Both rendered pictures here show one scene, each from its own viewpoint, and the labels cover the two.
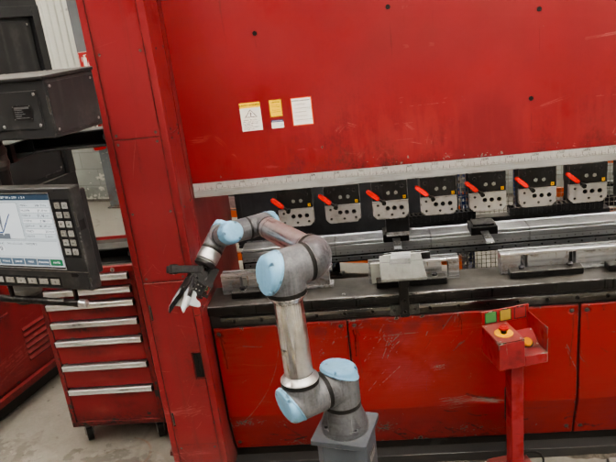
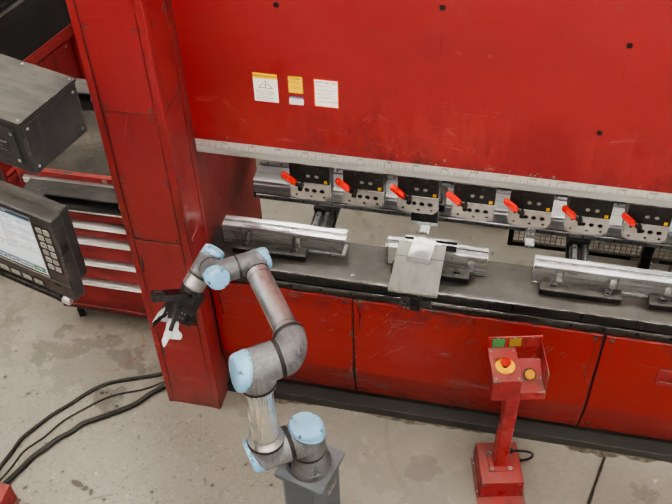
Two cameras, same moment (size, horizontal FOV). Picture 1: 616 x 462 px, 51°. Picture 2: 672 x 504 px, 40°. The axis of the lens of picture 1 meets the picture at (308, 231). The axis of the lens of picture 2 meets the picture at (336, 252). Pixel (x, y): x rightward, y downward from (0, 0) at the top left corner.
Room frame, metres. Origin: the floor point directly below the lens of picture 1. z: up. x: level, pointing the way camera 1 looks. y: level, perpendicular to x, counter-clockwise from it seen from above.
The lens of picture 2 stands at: (0.09, -0.37, 3.49)
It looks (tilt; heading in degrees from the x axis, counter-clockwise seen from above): 45 degrees down; 7
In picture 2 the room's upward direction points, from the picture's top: 2 degrees counter-clockwise
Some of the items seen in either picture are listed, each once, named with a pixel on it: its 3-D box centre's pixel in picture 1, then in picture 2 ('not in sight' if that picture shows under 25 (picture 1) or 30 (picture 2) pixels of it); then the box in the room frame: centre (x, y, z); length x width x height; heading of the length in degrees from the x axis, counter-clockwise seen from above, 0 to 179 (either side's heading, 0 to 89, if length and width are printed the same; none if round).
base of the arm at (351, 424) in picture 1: (344, 412); (309, 454); (1.76, -0.04, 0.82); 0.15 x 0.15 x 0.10
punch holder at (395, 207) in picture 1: (389, 197); (419, 188); (2.63, -0.36, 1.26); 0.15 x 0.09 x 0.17; 84
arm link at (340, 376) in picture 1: (338, 382); (305, 435); (1.76, -0.04, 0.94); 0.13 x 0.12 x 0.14; 119
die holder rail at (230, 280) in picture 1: (277, 279); (285, 235); (2.69, 0.16, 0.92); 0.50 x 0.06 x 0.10; 84
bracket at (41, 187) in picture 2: (81, 262); (67, 211); (2.50, 0.94, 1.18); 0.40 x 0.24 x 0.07; 84
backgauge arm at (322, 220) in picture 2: not in sight; (330, 197); (3.06, 0.02, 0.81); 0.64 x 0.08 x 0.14; 174
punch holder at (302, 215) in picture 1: (296, 205); (312, 175); (2.68, 0.04, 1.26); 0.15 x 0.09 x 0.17; 84
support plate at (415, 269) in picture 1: (401, 267); (417, 268); (2.48, -0.37, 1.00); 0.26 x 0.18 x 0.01; 174
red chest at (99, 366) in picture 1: (119, 338); (114, 223); (3.14, 1.07, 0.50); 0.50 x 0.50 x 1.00; 84
